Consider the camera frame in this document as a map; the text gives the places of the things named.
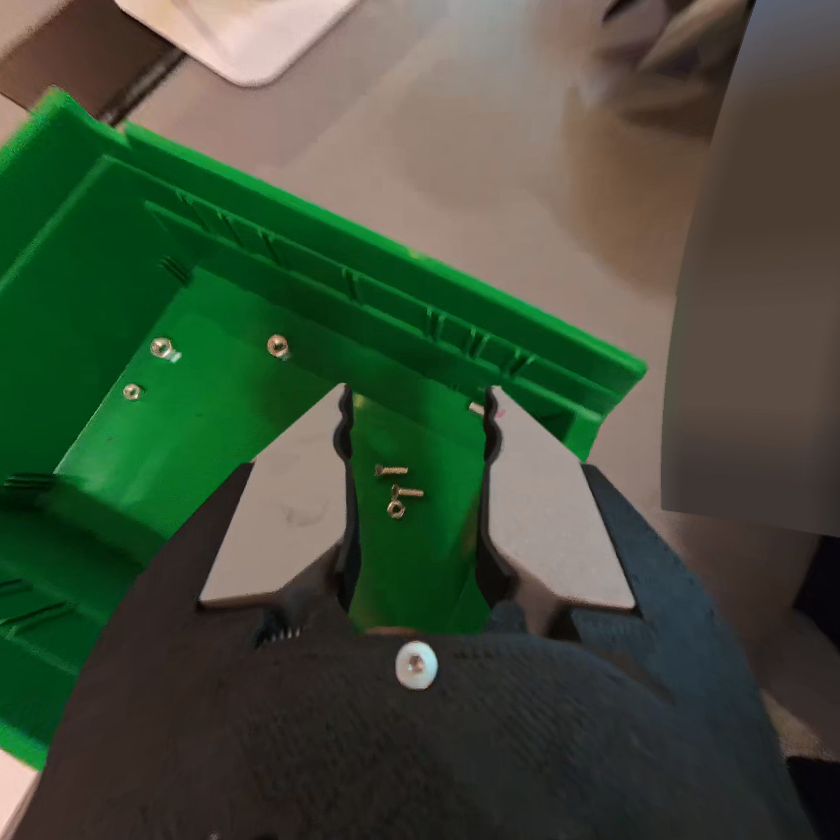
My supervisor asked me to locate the white paper sheet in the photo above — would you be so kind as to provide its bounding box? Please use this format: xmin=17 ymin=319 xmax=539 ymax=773
xmin=0 ymin=751 xmax=40 ymax=840

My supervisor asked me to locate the white document stand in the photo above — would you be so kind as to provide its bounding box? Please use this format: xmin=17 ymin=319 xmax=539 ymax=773
xmin=115 ymin=0 xmax=362 ymax=88

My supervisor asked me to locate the black table cable cover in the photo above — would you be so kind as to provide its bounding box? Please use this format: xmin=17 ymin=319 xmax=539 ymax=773
xmin=0 ymin=13 xmax=185 ymax=122

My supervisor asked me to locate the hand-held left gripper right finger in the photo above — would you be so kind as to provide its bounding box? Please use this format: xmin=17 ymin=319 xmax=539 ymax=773
xmin=472 ymin=386 xmax=635 ymax=636

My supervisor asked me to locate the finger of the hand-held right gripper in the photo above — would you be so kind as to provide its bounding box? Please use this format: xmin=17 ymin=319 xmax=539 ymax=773
xmin=637 ymin=0 xmax=754 ymax=73

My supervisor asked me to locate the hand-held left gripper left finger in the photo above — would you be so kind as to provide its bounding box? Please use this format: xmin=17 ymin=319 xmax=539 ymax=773
xmin=199 ymin=384 xmax=363 ymax=614

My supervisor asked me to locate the green plastic bin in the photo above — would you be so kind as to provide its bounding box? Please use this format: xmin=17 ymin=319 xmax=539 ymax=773
xmin=0 ymin=88 xmax=648 ymax=772

